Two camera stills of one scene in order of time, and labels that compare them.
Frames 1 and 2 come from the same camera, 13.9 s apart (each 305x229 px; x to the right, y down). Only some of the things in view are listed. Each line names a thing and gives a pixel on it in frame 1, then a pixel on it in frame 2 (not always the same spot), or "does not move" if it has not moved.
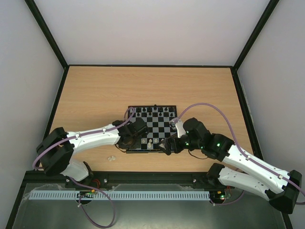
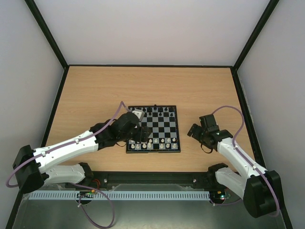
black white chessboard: x=157 y=118 does not move
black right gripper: x=172 y=143 to x=198 y=132
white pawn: x=149 y=143 does not move
